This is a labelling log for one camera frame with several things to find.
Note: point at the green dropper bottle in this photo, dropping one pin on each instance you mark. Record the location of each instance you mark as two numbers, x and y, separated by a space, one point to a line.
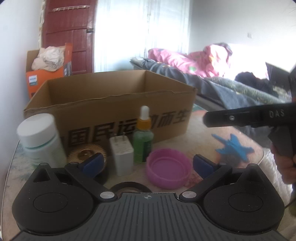
143 136

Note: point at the orange Philips box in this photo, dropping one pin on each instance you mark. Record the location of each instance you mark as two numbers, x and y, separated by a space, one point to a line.
35 78

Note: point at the white pill bottle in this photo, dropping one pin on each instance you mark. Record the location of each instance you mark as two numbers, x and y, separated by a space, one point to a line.
41 141

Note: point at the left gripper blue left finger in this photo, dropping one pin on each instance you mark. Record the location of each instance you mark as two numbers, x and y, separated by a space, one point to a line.
84 174

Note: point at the beige clothes in box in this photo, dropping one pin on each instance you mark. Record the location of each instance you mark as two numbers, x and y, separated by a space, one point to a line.
50 59

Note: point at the large brown cardboard box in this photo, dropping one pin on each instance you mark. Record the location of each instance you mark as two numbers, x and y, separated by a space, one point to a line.
92 108

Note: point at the white USB charger plug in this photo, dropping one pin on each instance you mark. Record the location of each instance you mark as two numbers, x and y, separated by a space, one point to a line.
122 153

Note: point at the red wooden door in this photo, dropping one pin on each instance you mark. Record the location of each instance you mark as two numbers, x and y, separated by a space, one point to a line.
71 21

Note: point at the black electrical tape roll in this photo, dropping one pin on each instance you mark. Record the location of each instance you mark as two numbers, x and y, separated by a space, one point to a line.
139 188

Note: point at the purple plastic lid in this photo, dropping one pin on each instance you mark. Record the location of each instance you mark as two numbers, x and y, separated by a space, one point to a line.
168 168

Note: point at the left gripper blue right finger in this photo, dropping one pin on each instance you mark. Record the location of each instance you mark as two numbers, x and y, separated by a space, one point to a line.
212 174

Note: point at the person's right hand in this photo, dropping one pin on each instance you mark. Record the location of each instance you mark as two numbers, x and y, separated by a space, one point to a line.
286 168

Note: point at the pink floral quilt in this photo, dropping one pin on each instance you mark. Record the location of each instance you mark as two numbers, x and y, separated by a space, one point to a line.
212 61

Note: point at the gold lid dark jar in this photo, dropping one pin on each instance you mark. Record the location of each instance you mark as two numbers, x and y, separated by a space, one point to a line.
85 151

